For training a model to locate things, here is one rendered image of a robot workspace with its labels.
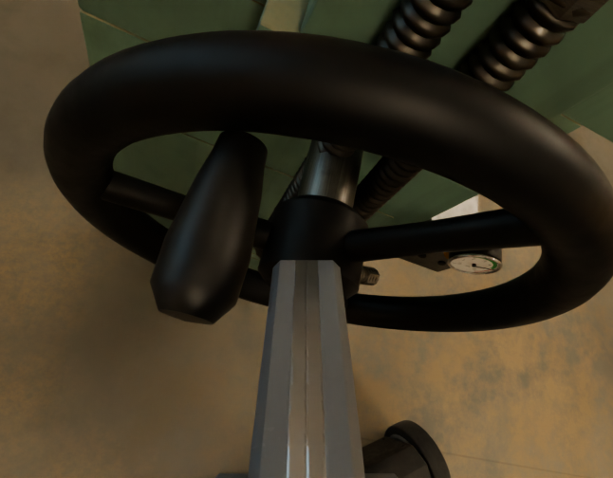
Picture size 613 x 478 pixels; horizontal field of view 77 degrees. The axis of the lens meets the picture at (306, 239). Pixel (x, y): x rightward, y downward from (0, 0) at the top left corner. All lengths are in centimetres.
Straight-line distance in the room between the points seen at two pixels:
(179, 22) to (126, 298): 76
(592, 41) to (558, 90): 3
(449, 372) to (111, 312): 98
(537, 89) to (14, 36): 127
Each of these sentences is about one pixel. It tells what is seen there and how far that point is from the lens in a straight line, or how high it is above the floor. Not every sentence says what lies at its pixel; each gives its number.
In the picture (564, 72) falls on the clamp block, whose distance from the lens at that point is 23.
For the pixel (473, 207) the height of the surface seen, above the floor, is 62.
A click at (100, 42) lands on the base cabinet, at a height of 68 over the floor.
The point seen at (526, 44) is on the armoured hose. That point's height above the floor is 93.
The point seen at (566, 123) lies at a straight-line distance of 40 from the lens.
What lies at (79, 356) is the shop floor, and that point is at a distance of 103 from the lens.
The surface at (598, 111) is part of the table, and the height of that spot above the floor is 86.
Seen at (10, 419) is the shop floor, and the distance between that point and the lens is 105.
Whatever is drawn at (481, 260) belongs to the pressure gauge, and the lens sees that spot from 51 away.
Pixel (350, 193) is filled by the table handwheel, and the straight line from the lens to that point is 24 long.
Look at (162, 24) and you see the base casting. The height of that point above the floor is 74.
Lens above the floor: 102
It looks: 62 degrees down
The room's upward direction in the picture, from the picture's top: 53 degrees clockwise
